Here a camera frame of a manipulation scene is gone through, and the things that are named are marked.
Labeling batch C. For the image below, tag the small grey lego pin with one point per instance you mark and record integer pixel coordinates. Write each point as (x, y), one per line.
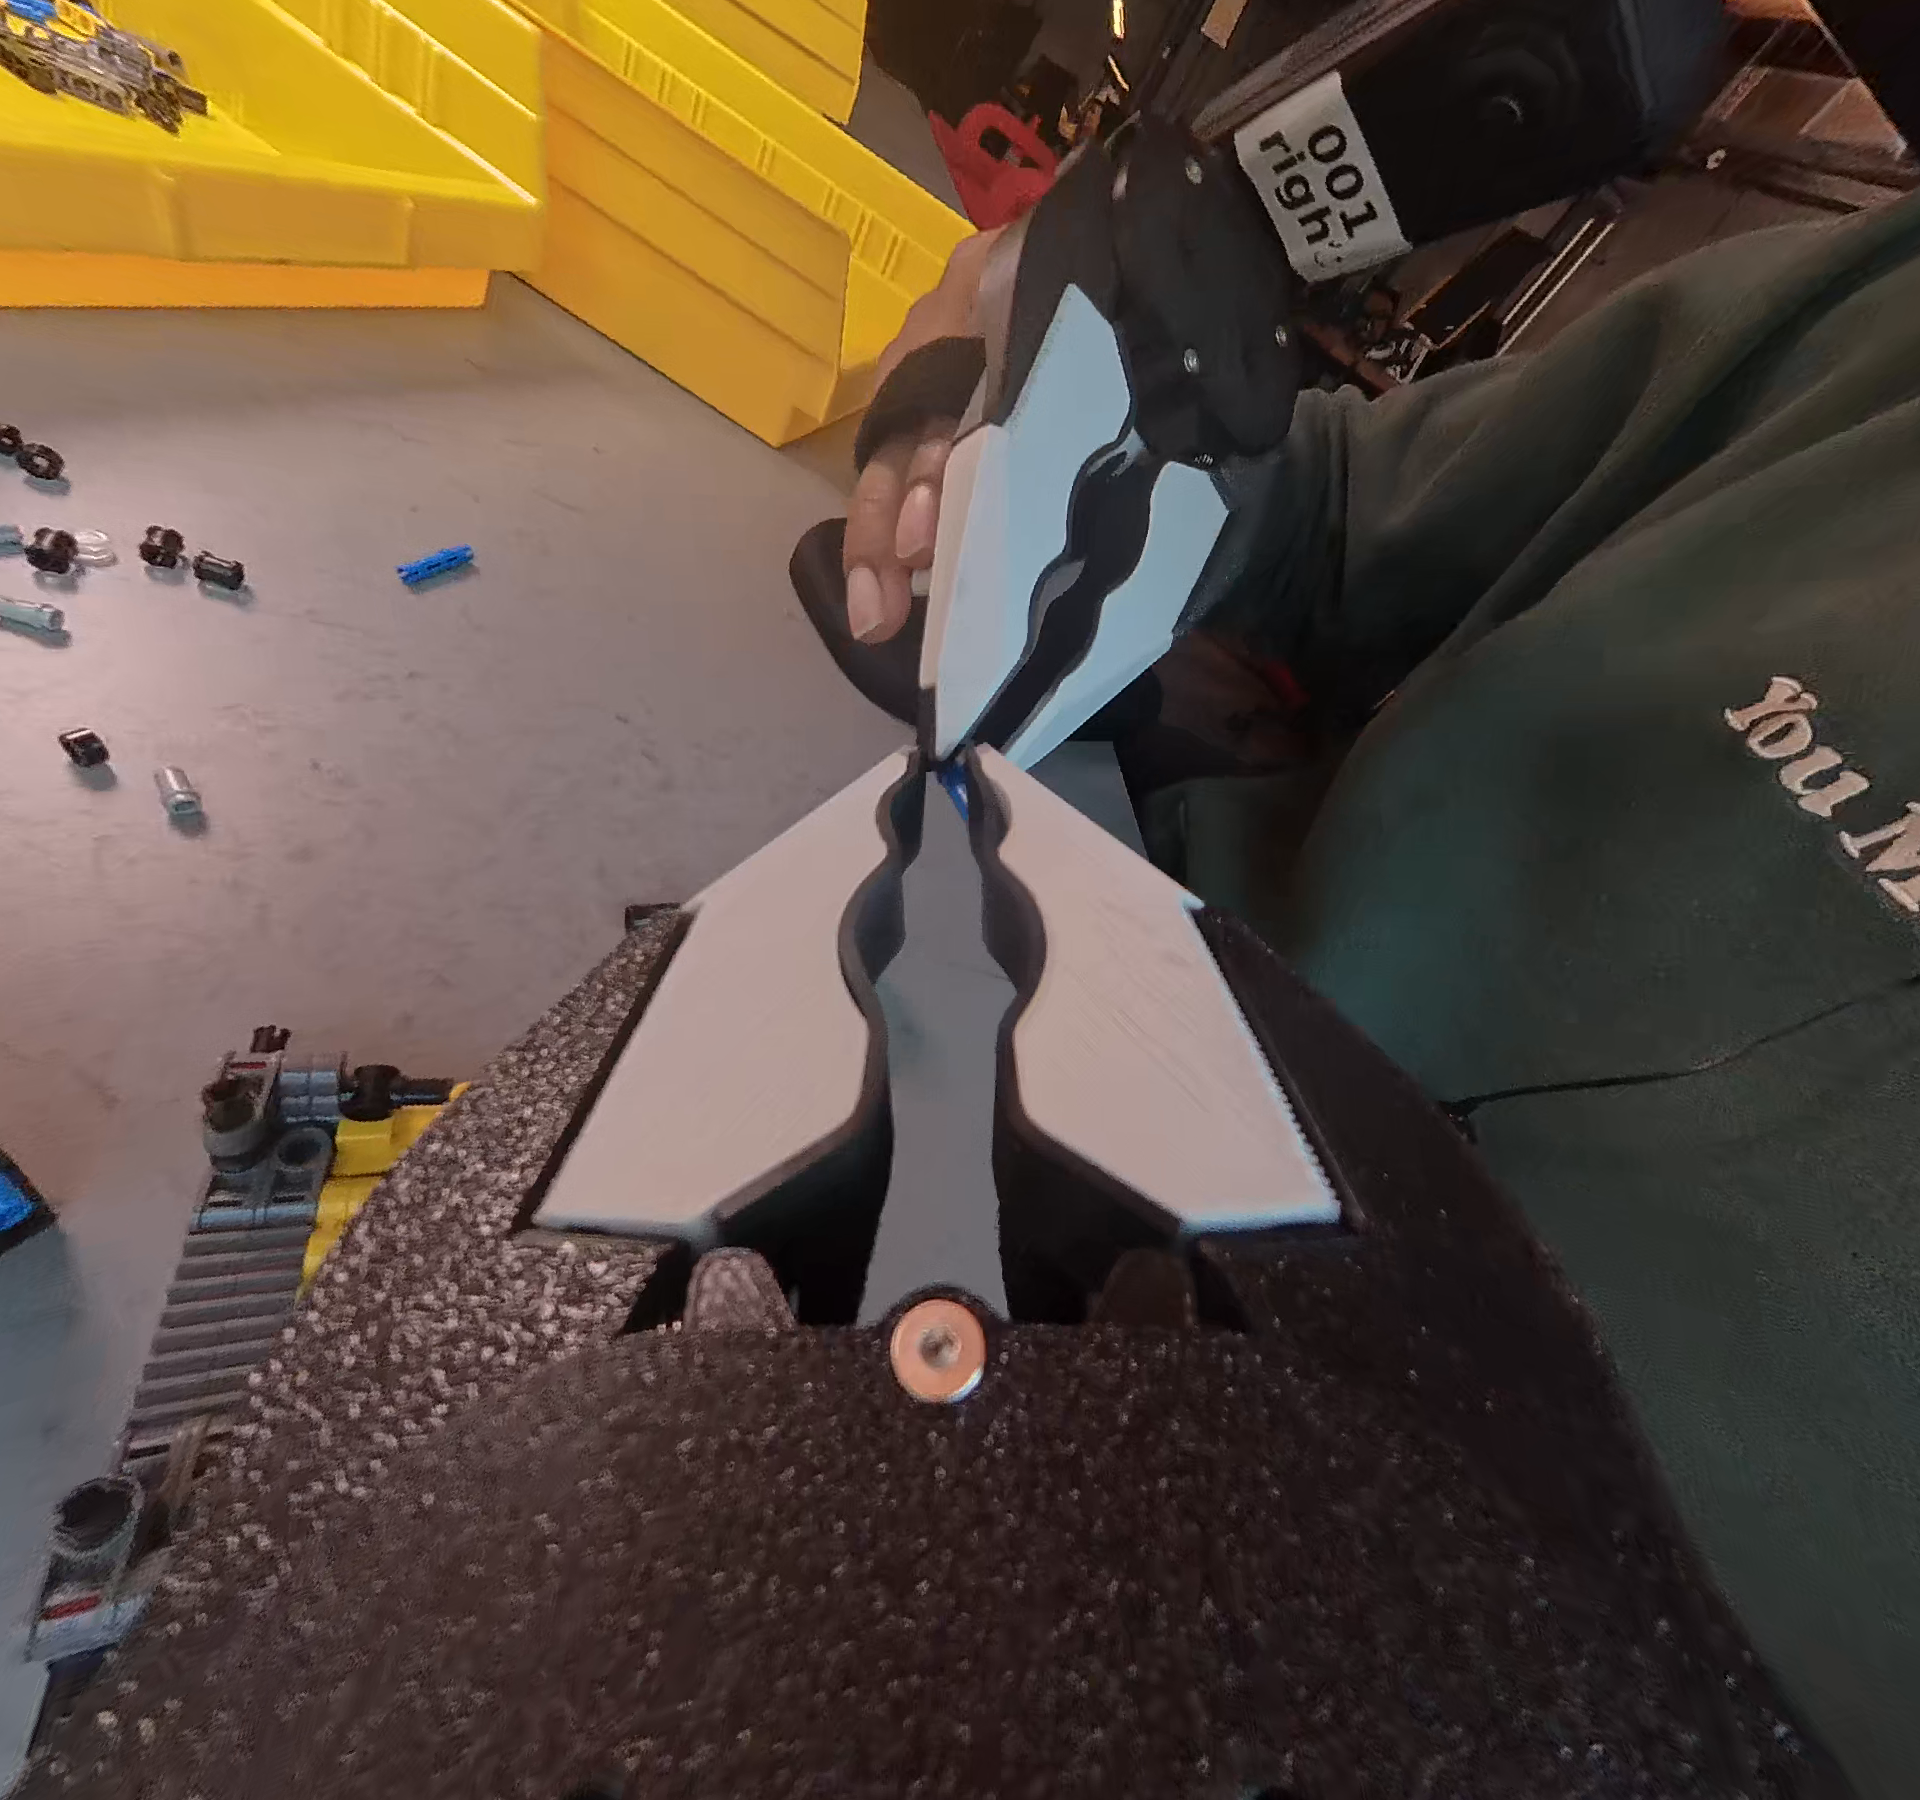
(29, 616)

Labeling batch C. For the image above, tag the small black lego bush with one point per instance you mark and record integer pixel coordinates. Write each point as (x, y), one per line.
(87, 749)

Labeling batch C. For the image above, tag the black lego connector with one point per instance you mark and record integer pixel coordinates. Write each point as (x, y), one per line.
(220, 572)
(161, 546)

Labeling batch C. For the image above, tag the large yellow black lego model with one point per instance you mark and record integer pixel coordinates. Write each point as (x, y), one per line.
(19, 1199)

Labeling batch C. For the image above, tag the person's right hand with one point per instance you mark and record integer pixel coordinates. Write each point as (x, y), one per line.
(893, 541)

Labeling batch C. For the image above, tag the small grey lego bush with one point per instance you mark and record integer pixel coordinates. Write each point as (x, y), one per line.
(181, 786)

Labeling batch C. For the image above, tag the blue lego pin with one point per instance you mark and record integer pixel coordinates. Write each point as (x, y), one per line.
(951, 784)
(434, 567)

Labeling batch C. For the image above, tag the yellow bin with small parts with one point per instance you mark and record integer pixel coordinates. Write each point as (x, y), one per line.
(299, 181)

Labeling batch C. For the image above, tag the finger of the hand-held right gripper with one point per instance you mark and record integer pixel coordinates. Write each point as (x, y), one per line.
(1163, 557)
(1020, 481)

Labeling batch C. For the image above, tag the yellow grey lego claw assembly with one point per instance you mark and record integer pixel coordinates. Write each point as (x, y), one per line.
(272, 1126)

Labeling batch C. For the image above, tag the pile of small lego pieces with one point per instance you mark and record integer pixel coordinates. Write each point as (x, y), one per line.
(45, 550)

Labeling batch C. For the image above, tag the heap of mixed lego parts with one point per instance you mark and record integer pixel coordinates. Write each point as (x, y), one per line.
(106, 54)

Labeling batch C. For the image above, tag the empty yellow storage bin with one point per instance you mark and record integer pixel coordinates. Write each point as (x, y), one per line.
(704, 256)

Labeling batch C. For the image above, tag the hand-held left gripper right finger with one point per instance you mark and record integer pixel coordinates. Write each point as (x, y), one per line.
(1156, 1065)

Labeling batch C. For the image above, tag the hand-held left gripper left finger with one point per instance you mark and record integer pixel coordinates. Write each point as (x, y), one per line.
(719, 1065)

